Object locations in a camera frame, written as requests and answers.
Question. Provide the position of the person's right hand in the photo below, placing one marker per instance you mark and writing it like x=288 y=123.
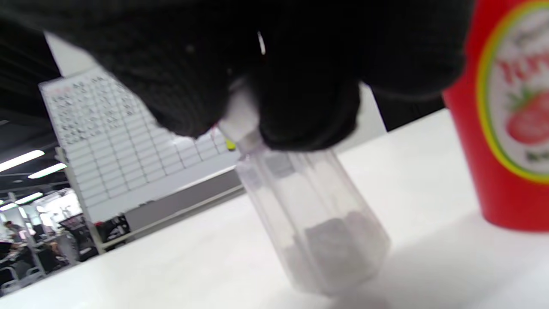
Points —
x=300 y=64

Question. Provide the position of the white salt shaker seasoning bottle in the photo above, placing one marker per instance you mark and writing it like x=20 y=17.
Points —
x=313 y=214

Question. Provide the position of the red squeeze seasoning bottle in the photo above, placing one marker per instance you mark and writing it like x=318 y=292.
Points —
x=480 y=150

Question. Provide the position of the yellow whiteboard eraser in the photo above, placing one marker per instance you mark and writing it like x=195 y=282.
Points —
x=230 y=145

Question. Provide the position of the whiteboard on rolling stand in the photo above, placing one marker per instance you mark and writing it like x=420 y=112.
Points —
x=111 y=150

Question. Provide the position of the ceiling light strip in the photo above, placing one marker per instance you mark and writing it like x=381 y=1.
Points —
x=21 y=160
x=47 y=171

